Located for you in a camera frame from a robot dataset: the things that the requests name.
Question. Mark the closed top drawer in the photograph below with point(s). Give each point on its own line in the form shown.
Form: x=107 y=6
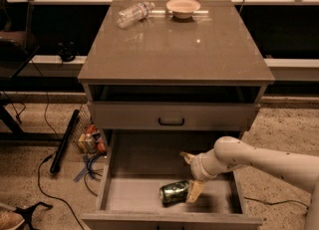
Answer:
x=116 y=115

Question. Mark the wire basket with items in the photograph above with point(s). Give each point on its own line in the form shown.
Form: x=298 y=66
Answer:
x=86 y=137

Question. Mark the clear plastic water bottle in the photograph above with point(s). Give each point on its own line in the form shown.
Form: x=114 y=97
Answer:
x=134 y=14

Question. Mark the grey drawer cabinet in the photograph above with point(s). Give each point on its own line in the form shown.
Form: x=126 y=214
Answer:
x=207 y=59

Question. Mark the black drawer handle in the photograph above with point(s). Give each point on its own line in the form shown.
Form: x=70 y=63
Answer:
x=171 y=122

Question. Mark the white paper bowl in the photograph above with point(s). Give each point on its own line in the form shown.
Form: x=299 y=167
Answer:
x=182 y=9

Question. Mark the green soda can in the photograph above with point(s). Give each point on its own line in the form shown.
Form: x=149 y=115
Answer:
x=173 y=193

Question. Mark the tan shoe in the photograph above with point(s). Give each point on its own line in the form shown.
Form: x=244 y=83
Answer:
x=10 y=220

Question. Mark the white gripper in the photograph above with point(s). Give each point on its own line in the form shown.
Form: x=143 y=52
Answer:
x=198 y=168

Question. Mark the black chair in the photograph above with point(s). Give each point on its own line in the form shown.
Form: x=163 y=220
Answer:
x=17 y=44

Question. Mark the black headset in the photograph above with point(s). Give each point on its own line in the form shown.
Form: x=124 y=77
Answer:
x=67 y=53

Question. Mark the black stand foot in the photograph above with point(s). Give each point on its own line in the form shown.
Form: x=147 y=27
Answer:
x=27 y=213

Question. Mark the black bar on floor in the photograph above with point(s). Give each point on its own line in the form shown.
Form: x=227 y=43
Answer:
x=55 y=166

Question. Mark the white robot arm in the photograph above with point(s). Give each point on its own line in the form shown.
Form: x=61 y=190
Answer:
x=229 y=153

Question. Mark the open middle drawer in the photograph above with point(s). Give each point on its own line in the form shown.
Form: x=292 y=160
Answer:
x=141 y=162

